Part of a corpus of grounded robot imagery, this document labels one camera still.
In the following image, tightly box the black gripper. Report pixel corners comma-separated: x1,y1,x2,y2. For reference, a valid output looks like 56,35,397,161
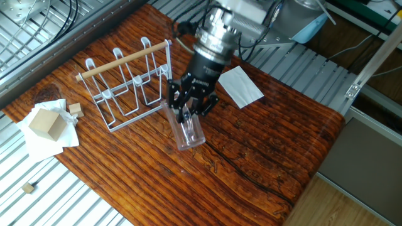
166,55,222,123

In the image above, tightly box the clear glass cup with handle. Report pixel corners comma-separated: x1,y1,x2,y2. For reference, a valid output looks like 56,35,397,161
162,97,207,152

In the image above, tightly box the white wire cup rack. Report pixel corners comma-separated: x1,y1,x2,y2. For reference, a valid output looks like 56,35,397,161
75,38,183,132

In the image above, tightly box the flat white paper sheet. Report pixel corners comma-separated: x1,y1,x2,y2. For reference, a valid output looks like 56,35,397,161
217,65,265,110

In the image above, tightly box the large wooden block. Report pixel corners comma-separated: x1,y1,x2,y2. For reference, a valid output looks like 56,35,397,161
28,108,67,141

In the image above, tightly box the crumpled white paper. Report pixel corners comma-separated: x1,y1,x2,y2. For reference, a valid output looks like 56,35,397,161
16,99,81,158

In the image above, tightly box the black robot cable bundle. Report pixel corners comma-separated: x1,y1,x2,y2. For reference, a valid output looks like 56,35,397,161
170,0,283,51

